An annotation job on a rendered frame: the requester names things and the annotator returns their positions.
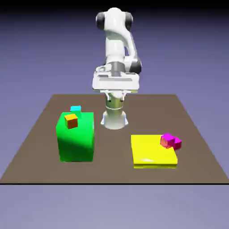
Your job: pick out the small magenta cube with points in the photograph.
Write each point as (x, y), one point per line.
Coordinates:
(178, 144)
(167, 140)

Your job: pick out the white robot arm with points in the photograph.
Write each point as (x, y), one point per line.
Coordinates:
(115, 32)

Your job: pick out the small orange cube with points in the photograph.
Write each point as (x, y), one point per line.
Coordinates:
(71, 121)

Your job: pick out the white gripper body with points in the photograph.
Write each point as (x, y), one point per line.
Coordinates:
(115, 82)

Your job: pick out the small cyan cube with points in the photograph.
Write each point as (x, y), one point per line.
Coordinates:
(75, 108)

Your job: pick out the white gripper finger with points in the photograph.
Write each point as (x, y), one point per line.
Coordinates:
(123, 96)
(108, 96)

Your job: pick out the large green box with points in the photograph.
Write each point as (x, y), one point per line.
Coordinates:
(75, 137)

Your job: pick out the large yellow box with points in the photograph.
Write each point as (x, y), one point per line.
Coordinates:
(152, 152)

